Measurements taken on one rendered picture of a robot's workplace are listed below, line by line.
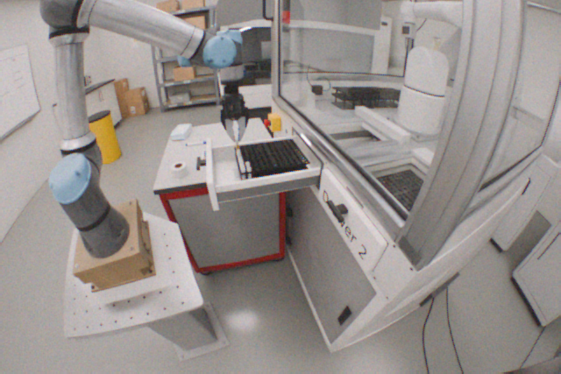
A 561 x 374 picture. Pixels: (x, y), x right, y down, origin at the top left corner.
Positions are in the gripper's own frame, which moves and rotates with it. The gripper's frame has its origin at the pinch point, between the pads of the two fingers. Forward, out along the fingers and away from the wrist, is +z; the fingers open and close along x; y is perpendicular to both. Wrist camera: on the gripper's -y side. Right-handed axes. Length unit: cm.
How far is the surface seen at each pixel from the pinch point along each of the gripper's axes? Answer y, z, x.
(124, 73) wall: 436, 1, 214
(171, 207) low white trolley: 7.0, 30.9, 32.4
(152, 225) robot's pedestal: -15.2, 19.0, 33.3
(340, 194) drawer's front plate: -32.7, 2.9, -21.2
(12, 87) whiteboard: 177, -53, 295
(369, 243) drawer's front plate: -47, 5, -21
